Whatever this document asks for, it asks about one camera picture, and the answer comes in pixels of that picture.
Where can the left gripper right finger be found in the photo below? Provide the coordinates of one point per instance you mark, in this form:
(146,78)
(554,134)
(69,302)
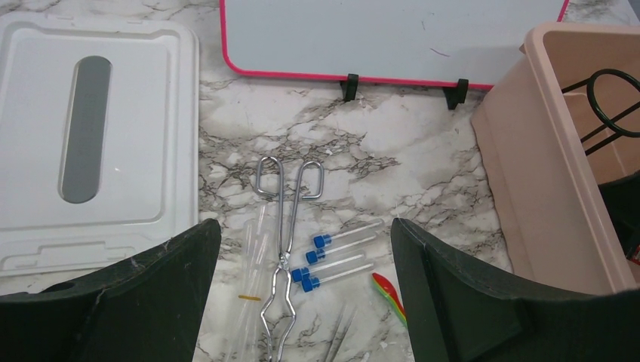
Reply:
(460,308)

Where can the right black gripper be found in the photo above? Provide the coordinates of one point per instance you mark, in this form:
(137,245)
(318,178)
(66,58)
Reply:
(621,198)

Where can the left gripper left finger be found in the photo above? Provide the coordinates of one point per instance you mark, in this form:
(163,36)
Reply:
(148,307)

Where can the pink plastic bin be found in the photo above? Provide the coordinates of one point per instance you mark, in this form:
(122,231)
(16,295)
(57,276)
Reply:
(538,136)

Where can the glass pipette bundle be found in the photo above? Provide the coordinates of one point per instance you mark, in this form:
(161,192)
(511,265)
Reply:
(242,344)

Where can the metal tweezers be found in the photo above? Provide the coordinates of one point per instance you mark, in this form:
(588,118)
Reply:
(341,329)

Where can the blue-capped test tube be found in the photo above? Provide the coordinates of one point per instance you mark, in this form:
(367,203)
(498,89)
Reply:
(313,257)
(325,266)
(312,282)
(363,228)

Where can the white plastic bin lid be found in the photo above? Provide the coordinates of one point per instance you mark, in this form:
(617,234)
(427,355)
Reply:
(99,129)

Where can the pink-framed whiteboard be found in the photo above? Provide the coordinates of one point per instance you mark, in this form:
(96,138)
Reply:
(432,43)

